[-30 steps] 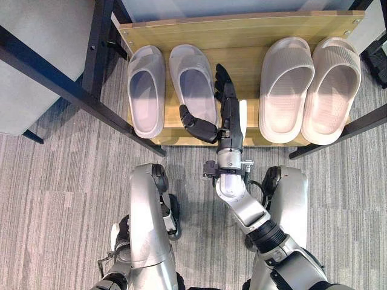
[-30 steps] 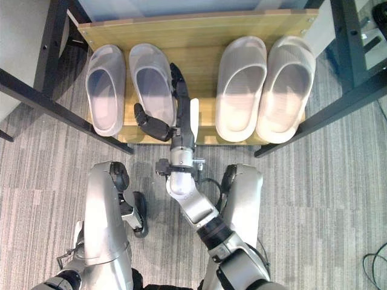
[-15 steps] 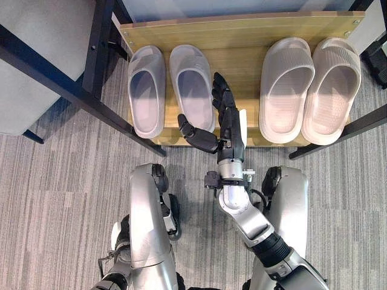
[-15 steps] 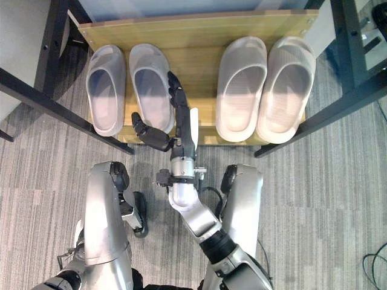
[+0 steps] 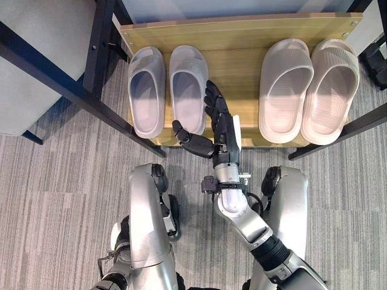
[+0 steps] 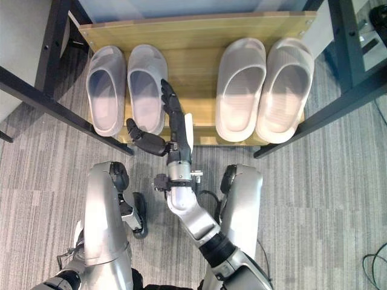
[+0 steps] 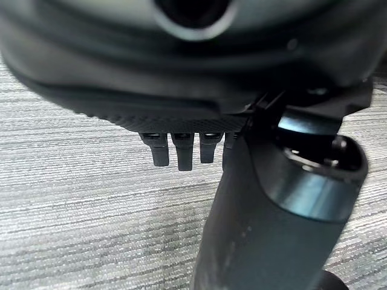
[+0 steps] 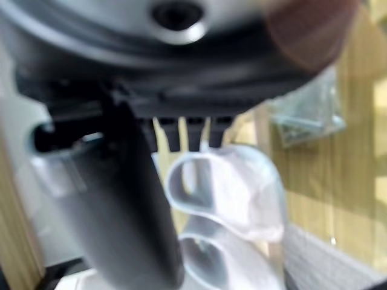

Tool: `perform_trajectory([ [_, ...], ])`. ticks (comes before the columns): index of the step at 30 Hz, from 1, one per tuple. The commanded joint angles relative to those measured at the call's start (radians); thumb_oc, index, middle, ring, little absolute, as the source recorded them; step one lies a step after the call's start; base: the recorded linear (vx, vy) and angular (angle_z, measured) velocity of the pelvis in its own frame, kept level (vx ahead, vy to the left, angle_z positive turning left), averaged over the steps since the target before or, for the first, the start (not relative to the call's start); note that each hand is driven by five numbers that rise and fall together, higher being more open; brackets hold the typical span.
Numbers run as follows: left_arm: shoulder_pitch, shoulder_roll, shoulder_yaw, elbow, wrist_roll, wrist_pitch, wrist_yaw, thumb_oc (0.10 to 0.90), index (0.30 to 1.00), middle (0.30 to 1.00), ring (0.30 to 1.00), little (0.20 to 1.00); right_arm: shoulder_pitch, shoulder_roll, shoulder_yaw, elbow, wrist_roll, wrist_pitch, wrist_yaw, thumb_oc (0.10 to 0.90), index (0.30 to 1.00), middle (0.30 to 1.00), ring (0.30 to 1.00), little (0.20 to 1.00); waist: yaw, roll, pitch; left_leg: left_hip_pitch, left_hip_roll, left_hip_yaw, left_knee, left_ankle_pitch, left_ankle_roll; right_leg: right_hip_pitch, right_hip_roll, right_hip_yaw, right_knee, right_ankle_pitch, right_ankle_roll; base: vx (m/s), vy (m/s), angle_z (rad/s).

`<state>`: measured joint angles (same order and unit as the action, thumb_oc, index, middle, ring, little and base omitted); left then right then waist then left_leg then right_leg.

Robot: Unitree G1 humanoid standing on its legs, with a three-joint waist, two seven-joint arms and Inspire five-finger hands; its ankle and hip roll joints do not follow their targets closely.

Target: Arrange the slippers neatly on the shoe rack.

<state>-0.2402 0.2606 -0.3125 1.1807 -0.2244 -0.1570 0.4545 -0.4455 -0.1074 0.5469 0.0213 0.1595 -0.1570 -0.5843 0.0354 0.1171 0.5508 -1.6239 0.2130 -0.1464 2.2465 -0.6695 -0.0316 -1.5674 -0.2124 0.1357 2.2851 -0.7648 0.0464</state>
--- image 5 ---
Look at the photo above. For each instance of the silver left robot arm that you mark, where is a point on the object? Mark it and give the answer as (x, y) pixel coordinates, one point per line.
(116, 278)

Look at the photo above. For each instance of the black ribbed object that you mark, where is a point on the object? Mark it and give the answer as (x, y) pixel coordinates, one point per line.
(375, 66)

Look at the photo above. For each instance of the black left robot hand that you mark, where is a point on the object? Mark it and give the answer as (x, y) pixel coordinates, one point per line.
(121, 232)

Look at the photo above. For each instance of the large beige slipper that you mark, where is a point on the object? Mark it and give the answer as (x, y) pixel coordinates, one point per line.
(329, 96)
(284, 93)

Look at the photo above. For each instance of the silver robot leg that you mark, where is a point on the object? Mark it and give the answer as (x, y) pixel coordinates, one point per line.
(148, 217)
(287, 205)

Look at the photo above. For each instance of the black metal rack frame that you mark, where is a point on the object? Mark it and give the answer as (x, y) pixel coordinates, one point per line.
(97, 45)

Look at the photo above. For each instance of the silver right robot leg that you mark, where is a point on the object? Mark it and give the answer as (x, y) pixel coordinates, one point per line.
(287, 205)

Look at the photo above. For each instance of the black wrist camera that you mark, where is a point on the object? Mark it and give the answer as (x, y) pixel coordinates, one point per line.
(209, 185)

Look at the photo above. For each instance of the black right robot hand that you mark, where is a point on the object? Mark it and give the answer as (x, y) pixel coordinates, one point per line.
(222, 127)

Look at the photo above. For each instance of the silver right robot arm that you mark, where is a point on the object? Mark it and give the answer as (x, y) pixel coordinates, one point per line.
(242, 211)

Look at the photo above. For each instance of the small grey slipper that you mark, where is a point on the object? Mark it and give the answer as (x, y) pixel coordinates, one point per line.
(188, 90)
(147, 93)

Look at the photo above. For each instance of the wooden shoe rack shelf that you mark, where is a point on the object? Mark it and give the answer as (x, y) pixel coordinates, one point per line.
(232, 54)

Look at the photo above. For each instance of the silver left robot leg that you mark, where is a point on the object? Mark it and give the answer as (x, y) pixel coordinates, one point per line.
(148, 217)

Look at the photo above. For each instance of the grey padded furniture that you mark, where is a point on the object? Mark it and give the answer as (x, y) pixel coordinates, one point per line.
(33, 90)

